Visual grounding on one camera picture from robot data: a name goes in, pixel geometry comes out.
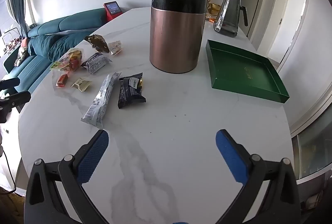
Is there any long silver snack packet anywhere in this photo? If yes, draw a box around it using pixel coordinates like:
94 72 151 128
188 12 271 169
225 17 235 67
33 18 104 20
80 72 121 128

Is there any patterned cushion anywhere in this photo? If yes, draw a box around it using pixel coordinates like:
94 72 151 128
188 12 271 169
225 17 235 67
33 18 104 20
14 45 29 67

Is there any small teal cushion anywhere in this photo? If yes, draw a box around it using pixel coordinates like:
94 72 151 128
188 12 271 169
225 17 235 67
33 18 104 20
27 34 56 56

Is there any small clear candy packet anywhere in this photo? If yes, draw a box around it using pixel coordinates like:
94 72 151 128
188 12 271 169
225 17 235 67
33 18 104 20
107 41 123 56

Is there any black cable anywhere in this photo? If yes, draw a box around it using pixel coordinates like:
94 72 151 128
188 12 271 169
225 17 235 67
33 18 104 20
0 146 16 193

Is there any large teal cushion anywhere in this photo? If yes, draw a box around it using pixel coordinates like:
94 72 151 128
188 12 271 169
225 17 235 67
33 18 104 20
48 34 90 62

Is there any black snack packet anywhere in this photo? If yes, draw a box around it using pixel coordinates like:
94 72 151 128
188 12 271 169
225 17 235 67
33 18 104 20
117 73 147 109

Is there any red digital clock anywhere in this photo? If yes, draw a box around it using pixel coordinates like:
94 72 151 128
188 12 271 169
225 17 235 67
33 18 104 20
103 1 124 23

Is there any small gold candy packet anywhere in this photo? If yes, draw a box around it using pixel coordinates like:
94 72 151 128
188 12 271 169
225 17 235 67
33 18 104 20
71 77 92 91

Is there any gold bowl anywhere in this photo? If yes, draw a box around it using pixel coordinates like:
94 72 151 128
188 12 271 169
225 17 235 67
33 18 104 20
207 2 222 18

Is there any glass sliding door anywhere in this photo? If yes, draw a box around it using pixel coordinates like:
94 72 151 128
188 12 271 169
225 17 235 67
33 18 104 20
290 100 332 188

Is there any gold brown snack wrapper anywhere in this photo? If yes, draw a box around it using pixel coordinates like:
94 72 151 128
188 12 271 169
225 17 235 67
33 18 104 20
84 34 110 53

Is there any clear bag of colourful candies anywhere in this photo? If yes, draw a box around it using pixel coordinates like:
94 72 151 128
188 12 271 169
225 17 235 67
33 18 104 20
50 48 86 72

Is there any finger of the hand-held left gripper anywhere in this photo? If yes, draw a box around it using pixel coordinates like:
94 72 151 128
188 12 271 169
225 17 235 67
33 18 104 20
0 91 32 123
0 77 21 90

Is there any bronze trash can black liner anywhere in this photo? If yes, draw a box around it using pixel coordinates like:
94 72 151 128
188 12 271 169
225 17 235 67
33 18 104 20
149 0 210 74

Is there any metal shelf rack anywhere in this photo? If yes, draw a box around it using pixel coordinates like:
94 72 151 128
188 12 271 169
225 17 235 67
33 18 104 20
0 27 26 59

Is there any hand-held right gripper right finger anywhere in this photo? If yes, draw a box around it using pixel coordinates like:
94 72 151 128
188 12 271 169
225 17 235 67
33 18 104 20
216 129 301 224

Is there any grey blue snack packet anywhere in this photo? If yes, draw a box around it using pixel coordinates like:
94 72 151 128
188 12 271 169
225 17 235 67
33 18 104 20
81 52 112 75

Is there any teal curtain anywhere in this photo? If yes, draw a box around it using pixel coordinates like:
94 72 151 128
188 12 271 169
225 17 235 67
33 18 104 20
6 0 29 38

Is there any small orange candy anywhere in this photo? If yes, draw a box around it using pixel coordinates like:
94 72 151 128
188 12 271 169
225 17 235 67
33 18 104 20
56 74 70 88

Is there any glass kettle black handle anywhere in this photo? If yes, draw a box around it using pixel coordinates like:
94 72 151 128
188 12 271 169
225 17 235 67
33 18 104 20
213 0 249 37

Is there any green tray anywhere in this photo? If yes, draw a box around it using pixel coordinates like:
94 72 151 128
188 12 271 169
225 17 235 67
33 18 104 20
206 39 290 104

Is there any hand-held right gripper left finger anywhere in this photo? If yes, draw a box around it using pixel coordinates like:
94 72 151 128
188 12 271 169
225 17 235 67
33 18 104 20
24 130 109 224

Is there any teal sofa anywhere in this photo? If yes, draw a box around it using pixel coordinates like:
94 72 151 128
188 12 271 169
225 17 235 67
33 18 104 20
2 8 109 90

